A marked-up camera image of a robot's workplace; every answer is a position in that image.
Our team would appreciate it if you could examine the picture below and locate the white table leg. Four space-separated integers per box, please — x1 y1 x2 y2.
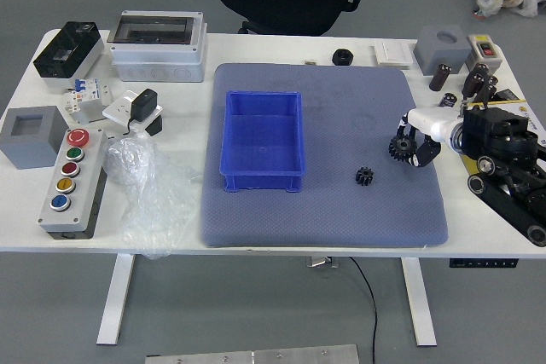
400 257 439 347
96 252 137 346

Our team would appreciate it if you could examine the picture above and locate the grey push button station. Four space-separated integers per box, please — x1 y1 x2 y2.
37 127 108 240

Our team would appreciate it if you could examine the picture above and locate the brown capacitor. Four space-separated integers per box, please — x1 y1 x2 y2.
429 63 453 92
462 63 490 99
473 75 499 104

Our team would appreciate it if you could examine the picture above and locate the big black gear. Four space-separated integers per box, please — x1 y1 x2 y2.
387 134 417 164

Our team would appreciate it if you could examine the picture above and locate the black plug block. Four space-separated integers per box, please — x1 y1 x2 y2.
144 116 164 137

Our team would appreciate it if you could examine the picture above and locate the black power adapter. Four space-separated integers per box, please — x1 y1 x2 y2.
126 88 159 135

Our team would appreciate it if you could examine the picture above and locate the metal base plate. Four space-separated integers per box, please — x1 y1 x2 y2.
144 344 360 364

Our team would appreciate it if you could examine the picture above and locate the grey cube round hole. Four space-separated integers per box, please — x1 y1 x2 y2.
414 25 468 77

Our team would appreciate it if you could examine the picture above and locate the grey-blue foam mat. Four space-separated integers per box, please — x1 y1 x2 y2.
200 61 450 249

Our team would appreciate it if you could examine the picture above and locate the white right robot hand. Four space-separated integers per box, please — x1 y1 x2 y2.
387 107 465 169

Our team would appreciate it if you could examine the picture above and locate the blue plastic box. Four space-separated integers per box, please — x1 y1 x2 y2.
218 90 307 194

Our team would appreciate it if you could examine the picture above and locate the metal bracket under table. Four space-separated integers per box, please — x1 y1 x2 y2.
305 256 340 269

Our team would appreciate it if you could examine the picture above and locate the yellow white booklet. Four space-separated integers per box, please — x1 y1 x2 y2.
462 98 546 177

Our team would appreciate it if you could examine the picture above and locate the grey cube square hole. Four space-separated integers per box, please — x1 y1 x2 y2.
0 105 65 170

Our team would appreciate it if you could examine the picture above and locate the black floor cable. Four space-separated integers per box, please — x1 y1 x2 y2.
349 257 380 364

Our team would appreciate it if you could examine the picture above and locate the grey switch box red button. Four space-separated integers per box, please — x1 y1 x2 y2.
465 33 507 71

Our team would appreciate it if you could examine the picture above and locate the black round nut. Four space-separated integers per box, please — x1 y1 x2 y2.
332 48 355 66

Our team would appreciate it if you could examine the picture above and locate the grey distribution box clear lid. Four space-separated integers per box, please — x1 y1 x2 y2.
109 9 209 83

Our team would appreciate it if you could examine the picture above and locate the blue white circuit breaker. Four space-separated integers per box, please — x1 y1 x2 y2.
72 77 102 105

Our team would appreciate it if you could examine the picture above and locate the small black gear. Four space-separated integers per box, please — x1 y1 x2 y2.
354 166 375 187

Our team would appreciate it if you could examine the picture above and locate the clear plastic bag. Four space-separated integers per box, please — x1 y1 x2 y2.
103 132 204 261

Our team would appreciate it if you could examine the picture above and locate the white wall switch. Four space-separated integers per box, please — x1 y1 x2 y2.
373 39 414 69

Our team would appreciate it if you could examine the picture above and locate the black and white enclosure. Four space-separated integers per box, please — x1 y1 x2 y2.
32 20 106 91

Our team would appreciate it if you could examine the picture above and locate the black table control panel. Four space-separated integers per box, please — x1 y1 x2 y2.
448 257 520 269

